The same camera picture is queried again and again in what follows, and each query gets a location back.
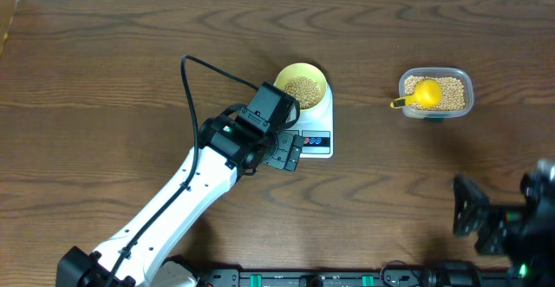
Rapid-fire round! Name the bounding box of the yellow bowl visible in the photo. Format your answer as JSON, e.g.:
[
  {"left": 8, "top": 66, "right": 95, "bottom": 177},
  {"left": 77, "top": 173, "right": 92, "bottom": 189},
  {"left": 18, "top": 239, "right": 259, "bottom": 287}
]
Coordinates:
[{"left": 274, "top": 62, "right": 329, "bottom": 110}]

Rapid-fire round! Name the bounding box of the white digital kitchen scale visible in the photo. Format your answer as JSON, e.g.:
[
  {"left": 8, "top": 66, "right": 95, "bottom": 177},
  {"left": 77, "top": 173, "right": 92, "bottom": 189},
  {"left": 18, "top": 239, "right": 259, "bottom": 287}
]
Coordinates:
[{"left": 286, "top": 82, "right": 334, "bottom": 158}]

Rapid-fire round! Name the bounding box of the clear container of soybeans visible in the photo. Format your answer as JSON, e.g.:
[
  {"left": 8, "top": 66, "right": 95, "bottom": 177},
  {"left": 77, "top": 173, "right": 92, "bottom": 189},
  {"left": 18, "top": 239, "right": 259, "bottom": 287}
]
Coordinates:
[{"left": 398, "top": 67, "right": 474, "bottom": 120}]

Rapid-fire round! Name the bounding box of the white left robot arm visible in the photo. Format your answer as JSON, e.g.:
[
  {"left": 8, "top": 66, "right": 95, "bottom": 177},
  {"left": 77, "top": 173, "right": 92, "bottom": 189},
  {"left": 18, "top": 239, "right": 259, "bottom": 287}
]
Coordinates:
[{"left": 55, "top": 83, "right": 303, "bottom": 286}]

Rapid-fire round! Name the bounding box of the yellow plastic scoop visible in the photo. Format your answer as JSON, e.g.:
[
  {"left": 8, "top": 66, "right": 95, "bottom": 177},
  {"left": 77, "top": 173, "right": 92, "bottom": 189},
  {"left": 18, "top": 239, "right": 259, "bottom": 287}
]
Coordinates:
[{"left": 390, "top": 79, "right": 442, "bottom": 108}]

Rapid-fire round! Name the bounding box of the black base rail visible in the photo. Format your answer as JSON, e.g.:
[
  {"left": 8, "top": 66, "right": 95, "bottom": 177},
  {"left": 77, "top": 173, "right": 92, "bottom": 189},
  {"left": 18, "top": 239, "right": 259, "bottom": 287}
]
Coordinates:
[{"left": 198, "top": 260, "right": 524, "bottom": 287}]

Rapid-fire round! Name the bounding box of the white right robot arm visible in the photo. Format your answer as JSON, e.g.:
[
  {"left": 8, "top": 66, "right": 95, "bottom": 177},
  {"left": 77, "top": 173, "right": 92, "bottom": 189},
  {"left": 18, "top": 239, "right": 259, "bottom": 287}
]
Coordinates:
[{"left": 452, "top": 159, "right": 554, "bottom": 286}]

